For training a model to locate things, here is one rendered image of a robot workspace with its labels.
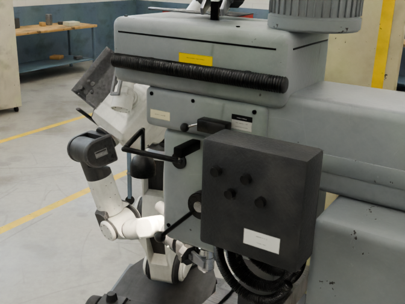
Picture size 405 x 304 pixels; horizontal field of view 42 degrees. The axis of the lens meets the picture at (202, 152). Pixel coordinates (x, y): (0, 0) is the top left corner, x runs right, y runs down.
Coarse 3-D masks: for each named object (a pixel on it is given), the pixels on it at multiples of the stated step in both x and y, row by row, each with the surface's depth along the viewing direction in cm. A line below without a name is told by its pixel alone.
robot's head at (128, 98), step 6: (126, 84) 166; (132, 84) 168; (126, 90) 166; (132, 90) 168; (114, 96) 166; (120, 96) 165; (126, 96) 165; (132, 96) 170; (138, 96) 173; (114, 102) 165; (120, 102) 164; (126, 102) 165; (132, 102) 167; (114, 108) 167; (120, 108) 166; (126, 108) 165
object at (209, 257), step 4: (200, 252) 147; (204, 256) 147; (208, 256) 147; (212, 256) 148; (204, 260) 147; (208, 260) 147; (212, 260) 148; (208, 264) 148; (212, 264) 149; (200, 268) 149; (204, 268) 148; (208, 268) 148; (212, 268) 149
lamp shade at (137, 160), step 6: (138, 156) 147; (144, 156) 147; (132, 162) 148; (138, 162) 146; (144, 162) 146; (150, 162) 147; (132, 168) 147; (138, 168) 146; (144, 168) 146; (150, 168) 147; (132, 174) 148; (138, 174) 147; (144, 174) 147; (150, 174) 148
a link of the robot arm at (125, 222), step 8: (128, 208) 187; (112, 216) 184; (120, 216) 184; (128, 216) 185; (136, 216) 187; (120, 224) 182; (128, 224) 178; (120, 232) 182; (128, 232) 178; (136, 232) 174
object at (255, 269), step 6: (246, 264) 174; (252, 264) 173; (252, 270) 173; (258, 270) 172; (258, 276) 173; (264, 276) 172; (270, 276) 171; (276, 276) 174; (240, 282) 177; (246, 288) 176; (252, 288) 175; (264, 294) 174; (240, 300) 179; (246, 300) 178
